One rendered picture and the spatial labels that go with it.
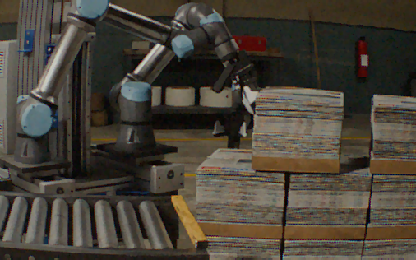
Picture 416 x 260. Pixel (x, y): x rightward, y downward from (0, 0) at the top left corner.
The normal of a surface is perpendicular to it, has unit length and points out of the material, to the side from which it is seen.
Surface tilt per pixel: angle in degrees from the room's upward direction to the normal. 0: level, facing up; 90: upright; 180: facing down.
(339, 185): 90
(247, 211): 90
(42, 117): 97
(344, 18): 90
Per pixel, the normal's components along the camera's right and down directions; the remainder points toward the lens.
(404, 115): -0.21, 0.14
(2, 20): 0.17, 0.15
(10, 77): 0.69, 0.13
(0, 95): -0.72, 0.09
